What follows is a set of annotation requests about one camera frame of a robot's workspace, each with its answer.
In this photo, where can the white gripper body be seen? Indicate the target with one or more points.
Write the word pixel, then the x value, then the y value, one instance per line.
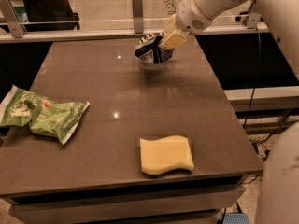
pixel 191 17

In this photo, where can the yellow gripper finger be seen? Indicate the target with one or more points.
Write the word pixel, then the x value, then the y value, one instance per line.
pixel 170 26
pixel 173 39

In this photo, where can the blue chip bag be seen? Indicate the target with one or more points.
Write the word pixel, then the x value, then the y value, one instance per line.
pixel 148 51

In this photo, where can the green jalapeno chip bag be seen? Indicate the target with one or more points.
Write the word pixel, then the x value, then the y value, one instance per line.
pixel 43 115

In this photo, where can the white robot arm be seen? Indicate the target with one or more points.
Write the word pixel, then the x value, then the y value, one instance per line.
pixel 280 183

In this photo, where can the yellow sponge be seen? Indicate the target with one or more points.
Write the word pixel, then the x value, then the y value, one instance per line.
pixel 165 154

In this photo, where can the black office chair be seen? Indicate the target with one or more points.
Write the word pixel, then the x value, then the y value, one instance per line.
pixel 50 15

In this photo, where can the glass barrier panel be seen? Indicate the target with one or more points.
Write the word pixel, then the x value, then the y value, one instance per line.
pixel 113 14

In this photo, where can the blue floor object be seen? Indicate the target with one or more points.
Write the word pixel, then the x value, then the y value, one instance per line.
pixel 234 218

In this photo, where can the middle metal bracket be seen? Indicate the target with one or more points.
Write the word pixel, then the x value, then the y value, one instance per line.
pixel 137 7

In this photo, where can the metal bracket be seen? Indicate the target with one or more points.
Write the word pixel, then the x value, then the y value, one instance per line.
pixel 253 17
pixel 15 28
pixel 137 7

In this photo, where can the right metal bracket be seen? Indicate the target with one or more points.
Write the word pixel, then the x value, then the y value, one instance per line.
pixel 253 17

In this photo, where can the left metal bracket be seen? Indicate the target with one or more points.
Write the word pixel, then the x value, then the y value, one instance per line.
pixel 15 28

